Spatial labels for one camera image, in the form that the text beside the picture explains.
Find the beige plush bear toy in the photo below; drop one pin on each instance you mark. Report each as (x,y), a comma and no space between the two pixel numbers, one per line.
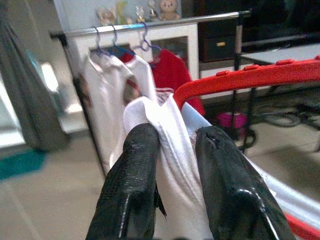
(168,11)

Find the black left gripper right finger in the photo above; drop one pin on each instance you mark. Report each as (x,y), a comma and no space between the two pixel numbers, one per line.
(235,195)

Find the pink white ornament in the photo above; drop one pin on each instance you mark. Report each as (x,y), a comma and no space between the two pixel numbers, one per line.
(106,16)

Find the magenta plastic tub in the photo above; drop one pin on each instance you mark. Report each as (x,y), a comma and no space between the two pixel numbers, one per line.
(231,120)

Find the purple hanger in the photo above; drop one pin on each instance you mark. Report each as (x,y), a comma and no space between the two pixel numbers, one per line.
(98,40)
(144,37)

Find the white sports shirt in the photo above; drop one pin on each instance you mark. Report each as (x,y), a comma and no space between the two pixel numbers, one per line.
(180,175)

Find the steel clothes rack black frame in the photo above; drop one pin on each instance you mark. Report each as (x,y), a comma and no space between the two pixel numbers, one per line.
(175,23)

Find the red shirt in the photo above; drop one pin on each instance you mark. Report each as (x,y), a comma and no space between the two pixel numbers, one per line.
(172,72)

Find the small award plaque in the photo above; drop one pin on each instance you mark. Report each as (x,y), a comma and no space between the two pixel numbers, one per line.
(153,11)
(140,15)

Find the blue hanger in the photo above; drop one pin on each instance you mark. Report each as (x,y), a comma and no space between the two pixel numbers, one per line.
(120,51)

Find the white table black frame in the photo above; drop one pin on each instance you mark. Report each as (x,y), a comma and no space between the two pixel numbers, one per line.
(287,53)

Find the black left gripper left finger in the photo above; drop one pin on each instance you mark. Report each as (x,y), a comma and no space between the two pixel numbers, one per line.
(127,187)

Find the black cabinet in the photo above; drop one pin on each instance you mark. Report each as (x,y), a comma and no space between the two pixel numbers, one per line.
(270,20)

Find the white glass door cabinet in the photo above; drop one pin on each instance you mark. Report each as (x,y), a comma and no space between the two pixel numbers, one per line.
(193,55)

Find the yellow green ornament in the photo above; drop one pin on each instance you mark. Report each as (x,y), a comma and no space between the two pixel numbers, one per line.
(123,12)

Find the red plastic hanger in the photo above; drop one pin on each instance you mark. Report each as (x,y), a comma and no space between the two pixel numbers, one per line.
(250,75)

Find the grey curtain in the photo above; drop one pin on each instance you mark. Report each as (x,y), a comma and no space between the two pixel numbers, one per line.
(25,87)

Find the teal floor mat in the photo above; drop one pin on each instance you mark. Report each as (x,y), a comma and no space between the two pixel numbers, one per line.
(20,165)

